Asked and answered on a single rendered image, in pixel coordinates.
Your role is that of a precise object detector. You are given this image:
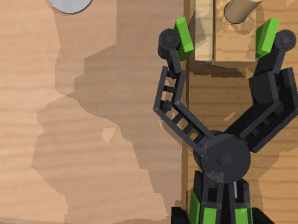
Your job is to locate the light brown wooden board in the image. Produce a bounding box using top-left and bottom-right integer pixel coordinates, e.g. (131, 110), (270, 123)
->
(181, 0), (298, 224)

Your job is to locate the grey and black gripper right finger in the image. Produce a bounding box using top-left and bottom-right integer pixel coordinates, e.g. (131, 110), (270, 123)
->
(252, 208), (275, 224)

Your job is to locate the small wooden block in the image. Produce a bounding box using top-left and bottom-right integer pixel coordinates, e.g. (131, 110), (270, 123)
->
(206, 0), (256, 69)

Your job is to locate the grey flat washer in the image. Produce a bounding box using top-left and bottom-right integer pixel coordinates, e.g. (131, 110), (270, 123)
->
(49, 0), (92, 14)

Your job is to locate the tan wooden dowel pin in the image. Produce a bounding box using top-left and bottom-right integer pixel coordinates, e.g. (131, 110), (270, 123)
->
(224, 0), (263, 23)

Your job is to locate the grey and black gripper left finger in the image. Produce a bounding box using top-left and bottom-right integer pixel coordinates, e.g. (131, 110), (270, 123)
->
(171, 207), (190, 224)

